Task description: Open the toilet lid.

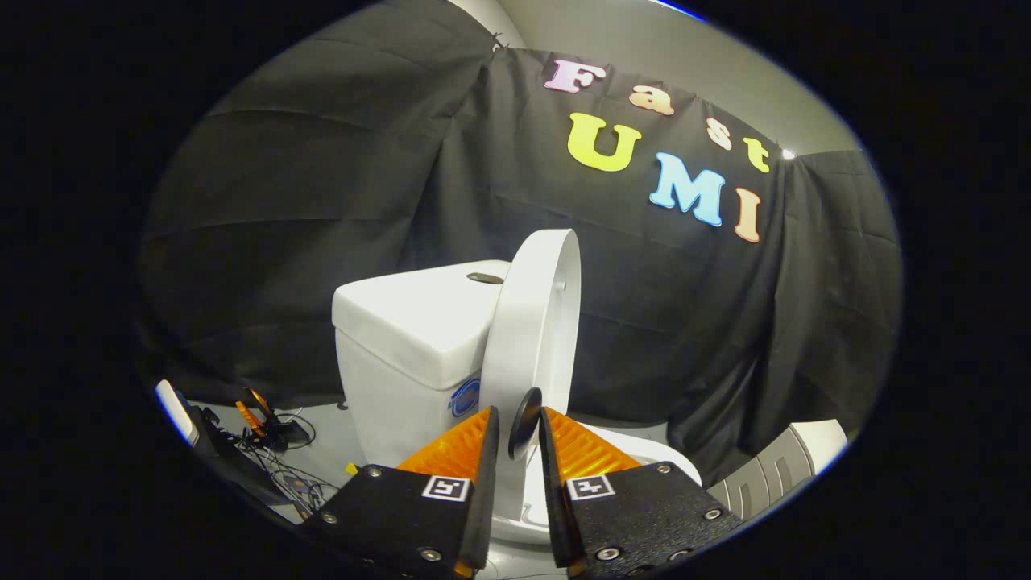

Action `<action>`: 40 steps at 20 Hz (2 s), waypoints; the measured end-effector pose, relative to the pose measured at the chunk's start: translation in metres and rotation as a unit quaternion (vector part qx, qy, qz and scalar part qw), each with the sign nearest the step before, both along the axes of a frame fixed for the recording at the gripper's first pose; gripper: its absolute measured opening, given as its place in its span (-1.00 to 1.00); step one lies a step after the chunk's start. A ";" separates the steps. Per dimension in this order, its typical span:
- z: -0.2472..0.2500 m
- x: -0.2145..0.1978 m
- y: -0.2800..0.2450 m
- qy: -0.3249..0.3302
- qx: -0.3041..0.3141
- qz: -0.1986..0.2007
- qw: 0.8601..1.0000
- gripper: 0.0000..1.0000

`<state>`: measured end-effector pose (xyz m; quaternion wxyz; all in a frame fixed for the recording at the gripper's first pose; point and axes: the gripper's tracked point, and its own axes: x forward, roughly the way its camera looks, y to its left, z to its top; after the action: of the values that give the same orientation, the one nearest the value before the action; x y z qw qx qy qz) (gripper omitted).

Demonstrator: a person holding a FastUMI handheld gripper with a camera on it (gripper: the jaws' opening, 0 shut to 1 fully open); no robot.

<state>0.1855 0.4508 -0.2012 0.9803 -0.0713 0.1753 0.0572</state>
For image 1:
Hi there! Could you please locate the white flat device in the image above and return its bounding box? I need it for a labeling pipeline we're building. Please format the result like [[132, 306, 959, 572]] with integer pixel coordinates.
[[155, 379, 201, 448]]

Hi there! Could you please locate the black backdrop cloth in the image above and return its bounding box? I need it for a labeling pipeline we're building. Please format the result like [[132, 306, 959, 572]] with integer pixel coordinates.
[[135, 0, 905, 486]]

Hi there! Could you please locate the white toilet lid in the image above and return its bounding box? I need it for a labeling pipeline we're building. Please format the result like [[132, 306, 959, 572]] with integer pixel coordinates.
[[478, 229, 583, 518]]

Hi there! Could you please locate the grey drawer cabinet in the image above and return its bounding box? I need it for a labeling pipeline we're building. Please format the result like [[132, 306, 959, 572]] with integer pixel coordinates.
[[706, 418, 849, 522]]

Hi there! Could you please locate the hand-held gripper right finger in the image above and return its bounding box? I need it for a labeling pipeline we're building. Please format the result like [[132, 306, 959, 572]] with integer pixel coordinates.
[[537, 407, 743, 579]]

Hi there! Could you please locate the white toilet tank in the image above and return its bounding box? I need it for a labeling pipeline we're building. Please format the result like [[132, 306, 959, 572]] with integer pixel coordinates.
[[331, 259, 513, 470]]

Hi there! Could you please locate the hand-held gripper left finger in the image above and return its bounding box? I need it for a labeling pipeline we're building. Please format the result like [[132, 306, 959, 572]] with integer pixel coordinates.
[[310, 405, 501, 579]]

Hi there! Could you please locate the black round lid knob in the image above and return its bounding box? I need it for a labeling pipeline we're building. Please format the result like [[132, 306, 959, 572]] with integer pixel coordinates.
[[508, 387, 544, 462]]

